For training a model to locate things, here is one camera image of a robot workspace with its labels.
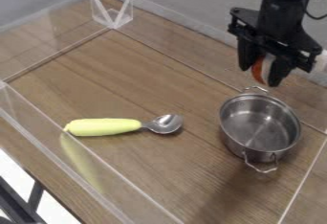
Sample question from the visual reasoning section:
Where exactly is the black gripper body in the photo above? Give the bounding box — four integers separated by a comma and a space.
227, 0, 322, 72

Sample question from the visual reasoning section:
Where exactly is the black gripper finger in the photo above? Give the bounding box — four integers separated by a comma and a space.
268, 56, 296, 87
238, 38, 262, 71

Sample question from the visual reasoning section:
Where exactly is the toy mushroom red cap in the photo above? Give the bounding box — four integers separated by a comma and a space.
251, 49, 327, 86

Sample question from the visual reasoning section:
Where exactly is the silver pot with handles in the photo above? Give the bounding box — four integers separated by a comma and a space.
219, 86, 302, 174

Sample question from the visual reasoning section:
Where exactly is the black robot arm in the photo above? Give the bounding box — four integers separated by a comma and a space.
227, 0, 323, 87

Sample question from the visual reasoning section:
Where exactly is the spoon with yellow handle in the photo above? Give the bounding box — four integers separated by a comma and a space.
64, 114, 183, 137

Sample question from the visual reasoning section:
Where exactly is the clear acrylic corner bracket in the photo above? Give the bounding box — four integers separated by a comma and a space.
90, 0, 134, 30

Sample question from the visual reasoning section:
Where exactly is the clear acrylic enclosure wall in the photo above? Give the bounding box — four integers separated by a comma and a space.
0, 0, 327, 224

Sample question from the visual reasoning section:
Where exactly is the dark metal table frame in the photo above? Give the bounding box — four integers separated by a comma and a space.
0, 176, 46, 224

